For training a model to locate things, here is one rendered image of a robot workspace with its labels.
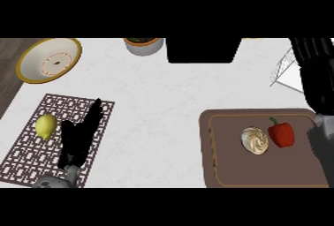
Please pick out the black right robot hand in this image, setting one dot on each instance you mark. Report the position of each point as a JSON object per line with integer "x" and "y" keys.
{"x": 316, "y": 76}

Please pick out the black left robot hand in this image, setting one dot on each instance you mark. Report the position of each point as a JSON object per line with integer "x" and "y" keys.
{"x": 77, "y": 138}

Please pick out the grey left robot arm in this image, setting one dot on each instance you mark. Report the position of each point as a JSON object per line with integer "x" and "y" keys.
{"x": 58, "y": 179}

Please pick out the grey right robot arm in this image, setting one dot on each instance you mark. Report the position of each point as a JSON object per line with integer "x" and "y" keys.
{"x": 322, "y": 147}

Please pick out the brown tray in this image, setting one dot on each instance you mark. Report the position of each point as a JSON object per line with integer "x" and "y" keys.
{"x": 256, "y": 164}

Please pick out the brown patterned placemat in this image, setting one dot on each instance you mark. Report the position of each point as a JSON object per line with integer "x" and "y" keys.
{"x": 49, "y": 138}

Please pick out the yellow lemon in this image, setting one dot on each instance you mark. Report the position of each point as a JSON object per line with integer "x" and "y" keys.
{"x": 46, "y": 126}

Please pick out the red bell pepper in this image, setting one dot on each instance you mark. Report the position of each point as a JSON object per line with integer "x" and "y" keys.
{"x": 281, "y": 134}

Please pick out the white bowl with yellow rim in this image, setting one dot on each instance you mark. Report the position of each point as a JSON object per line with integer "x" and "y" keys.
{"x": 49, "y": 60}

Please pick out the black box appliance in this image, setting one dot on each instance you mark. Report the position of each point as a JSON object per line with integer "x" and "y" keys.
{"x": 203, "y": 50}

